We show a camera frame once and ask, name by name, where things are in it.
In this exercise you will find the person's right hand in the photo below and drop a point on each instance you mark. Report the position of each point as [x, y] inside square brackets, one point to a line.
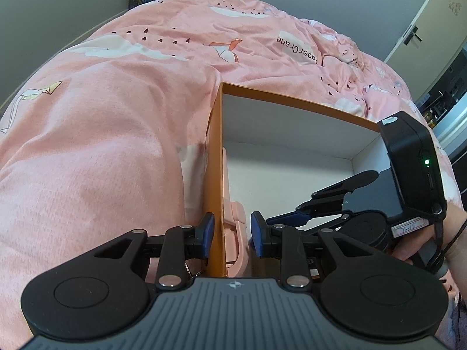
[416, 249]

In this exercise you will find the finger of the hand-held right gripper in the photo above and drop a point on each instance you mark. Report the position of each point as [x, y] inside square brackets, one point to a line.
[292, 218]
[339, 186]

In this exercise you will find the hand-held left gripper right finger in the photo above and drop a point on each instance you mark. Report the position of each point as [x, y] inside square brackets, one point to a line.
[257, 237]

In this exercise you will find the person's right forearm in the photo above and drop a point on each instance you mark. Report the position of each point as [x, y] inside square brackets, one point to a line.
[458, 273]

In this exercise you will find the cream door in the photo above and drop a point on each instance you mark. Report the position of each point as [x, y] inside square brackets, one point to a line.
[430, 25]

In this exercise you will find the pink plastic case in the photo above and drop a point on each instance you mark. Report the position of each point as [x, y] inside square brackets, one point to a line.
[235, 237]

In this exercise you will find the small door decal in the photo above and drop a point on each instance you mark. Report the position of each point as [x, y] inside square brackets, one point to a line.
[454, 7]

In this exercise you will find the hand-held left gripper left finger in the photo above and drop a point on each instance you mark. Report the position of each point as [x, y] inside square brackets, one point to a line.
[208, 235]

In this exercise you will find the orange cardboard box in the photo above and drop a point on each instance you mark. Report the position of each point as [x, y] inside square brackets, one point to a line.
[215, 189]

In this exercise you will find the pink printed blanket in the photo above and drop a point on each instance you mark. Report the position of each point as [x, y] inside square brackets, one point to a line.
[109, 135]

